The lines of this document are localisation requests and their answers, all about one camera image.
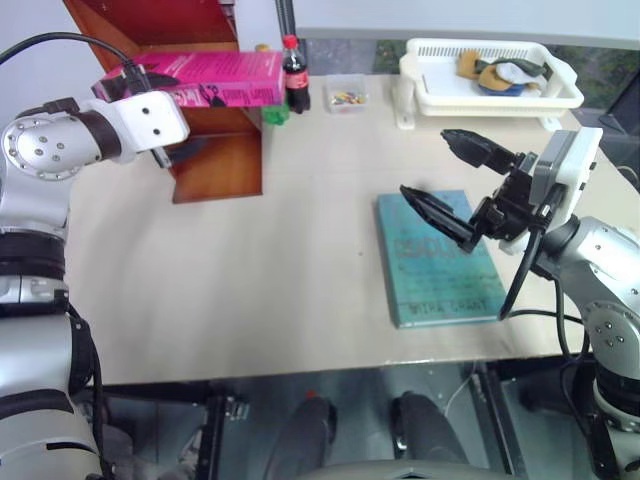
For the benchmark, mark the blue and orange item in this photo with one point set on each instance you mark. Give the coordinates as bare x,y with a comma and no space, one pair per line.
500,86

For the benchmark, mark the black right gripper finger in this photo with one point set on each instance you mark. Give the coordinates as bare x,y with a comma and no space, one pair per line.
440,215
477,147

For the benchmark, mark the white plastic basket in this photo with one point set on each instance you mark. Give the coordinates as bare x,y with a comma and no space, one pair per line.
440,90

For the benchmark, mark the small yellow object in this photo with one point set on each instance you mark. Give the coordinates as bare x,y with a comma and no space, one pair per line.
262,48

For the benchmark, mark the dark chair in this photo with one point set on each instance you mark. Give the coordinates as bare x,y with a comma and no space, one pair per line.
622,120

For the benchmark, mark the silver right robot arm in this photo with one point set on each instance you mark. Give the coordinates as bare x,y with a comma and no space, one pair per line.
600,280

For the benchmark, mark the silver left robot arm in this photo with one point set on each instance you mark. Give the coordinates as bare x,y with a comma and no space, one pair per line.
35,150

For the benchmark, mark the pink box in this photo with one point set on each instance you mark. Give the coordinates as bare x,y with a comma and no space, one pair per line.
225,75

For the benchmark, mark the clear box of coloured bits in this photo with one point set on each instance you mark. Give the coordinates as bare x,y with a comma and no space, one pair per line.
345,95

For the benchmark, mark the black metal pole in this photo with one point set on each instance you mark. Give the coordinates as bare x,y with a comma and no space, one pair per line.
285,20

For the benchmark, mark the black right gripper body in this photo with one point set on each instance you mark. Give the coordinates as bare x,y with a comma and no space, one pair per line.
510,210

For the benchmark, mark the dark green cloth item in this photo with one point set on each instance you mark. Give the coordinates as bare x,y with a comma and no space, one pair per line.
530,67

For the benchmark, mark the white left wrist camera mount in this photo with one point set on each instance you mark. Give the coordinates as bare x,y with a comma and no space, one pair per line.
150,117

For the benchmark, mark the wooden bookshelf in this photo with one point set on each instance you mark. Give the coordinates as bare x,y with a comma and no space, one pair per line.
220,160

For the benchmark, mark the teal book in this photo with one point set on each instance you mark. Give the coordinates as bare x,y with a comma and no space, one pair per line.
440,285

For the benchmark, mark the yellow soft toy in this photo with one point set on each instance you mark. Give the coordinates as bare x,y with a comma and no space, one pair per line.
467,62

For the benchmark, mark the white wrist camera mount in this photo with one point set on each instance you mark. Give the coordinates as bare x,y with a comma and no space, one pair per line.
575,165
150,117

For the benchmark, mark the green plastic object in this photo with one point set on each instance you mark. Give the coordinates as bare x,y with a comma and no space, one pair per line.
275,115

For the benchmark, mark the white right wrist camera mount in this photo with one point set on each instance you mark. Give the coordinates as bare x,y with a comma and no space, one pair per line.
575,165

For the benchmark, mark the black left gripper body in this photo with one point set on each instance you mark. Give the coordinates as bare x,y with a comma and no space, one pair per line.
161,156

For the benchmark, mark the dark rounded shape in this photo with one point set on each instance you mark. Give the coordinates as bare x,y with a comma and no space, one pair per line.
427,430
307,430

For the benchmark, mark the cola bottle with red label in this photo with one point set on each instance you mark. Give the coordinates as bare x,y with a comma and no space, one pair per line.
296,75

